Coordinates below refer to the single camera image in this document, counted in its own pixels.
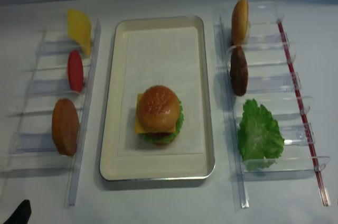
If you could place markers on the brown meat patty upright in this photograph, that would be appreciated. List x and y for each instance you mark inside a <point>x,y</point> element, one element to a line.
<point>239,71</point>

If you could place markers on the yellow cheese slice upright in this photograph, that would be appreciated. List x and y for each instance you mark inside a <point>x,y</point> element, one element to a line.
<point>79,29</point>

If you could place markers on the sesame bun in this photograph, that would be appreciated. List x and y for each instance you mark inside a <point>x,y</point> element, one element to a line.
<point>240,22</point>
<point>158,109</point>

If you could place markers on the cream metal tray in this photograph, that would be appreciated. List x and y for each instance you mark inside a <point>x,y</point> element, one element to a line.
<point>196,166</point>

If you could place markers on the clear acrylic rack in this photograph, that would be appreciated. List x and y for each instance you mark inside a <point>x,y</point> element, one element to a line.
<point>46,90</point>
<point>273,82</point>

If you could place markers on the clear acrylic rack right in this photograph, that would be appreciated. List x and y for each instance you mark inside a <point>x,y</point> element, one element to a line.
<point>273,82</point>

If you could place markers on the orange cheese slice on stack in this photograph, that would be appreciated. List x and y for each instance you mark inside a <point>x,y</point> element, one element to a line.
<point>138,128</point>

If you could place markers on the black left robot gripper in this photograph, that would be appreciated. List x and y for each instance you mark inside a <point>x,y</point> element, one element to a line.
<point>22,213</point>

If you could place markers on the sesame top bun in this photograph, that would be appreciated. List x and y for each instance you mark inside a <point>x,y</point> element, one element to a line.
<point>158,109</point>

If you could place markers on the green lettuce leaf upright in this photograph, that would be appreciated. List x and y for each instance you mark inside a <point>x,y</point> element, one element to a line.
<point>258,135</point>

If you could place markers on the green lettuce under cheese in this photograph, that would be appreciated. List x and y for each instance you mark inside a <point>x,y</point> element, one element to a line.
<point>162,139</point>

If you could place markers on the clear acrylic rack left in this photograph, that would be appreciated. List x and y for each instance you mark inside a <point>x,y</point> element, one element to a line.
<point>46,90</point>

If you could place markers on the brown patty in stack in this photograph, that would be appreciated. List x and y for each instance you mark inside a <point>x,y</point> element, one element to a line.
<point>178,127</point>

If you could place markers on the sesame bun right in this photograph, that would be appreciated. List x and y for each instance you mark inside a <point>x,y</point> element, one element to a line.
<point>240,22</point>

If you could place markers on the red tomato slice upright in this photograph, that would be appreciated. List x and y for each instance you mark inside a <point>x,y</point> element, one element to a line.
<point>75,71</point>

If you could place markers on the white paper tray liner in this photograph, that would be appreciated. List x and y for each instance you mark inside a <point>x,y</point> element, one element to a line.
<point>170,58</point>

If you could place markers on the brown bottom bun upright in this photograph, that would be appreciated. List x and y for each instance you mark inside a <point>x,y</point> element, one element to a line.
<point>65,127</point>

